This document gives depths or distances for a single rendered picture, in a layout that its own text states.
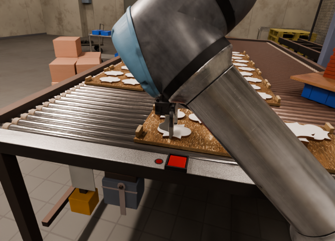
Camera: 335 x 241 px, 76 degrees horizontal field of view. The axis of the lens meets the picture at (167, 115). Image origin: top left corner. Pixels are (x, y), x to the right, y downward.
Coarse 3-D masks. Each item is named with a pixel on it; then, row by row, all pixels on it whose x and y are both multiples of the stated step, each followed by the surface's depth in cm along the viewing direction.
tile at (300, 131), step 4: (288, 124) 90; (292, 124) 91; (296, 124) 91; (292, 128) 87; (296, 128) 88; (300, 128) 88; (304, 128) 88; (308, 128) 88; (296, 132) 85; (300, 132) 85; (304, 132) 85; (308, 132) 85; (312, 132) 85; (300, 136) 83; (304, 136) 83; (308, 136) 83; (312, 136) 82
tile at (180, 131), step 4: (176, 124) 95; (176, 128) 92; (180, 128) 92; (184, 128) 92; (188, 128) 93; (160, 132) 89; (164, 132) 89; (168, 132) 89; (176, 132) 89; (180, 132) 89; (184, 132) 89; (188, 132) 90; (164, 136) 86; (168, 136) 87; (172, 136) 86; (176, 136) 86; (180, 136) 86; (184, 136) 87; (188, 136) 88
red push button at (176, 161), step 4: (172, 156) 77; (176, 156) 77; (172, 160) 75; (176, 160) 75; (180, 160) 76; (184, 160) 76; (168, 164) 73; (172, 164) 73; (176, 164) 73; (180, 164) 74; (184, 164) 74
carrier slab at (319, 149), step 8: (328, 136) 94; (304, 144) 87; (312, 144) 88; (320, 144) 88; (328, 144) 88; (312, 152) 82; (320, 152) 83; (328, 152) 83; (320, 160) 78; (328, 160) 78; (328, 168) 74
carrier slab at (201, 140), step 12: (180, 108) 114; (156, 120) 100; (180, 120) 101; (144, 132) 90; (156, 132) 90; (192, 132) 92; (204, 132) 92; (156, 144) 84; (168, 144) 83; (180, 144) 83; (192, 144) 84; (204, 144) 84; (216, 144) 84; (228, 156) 80
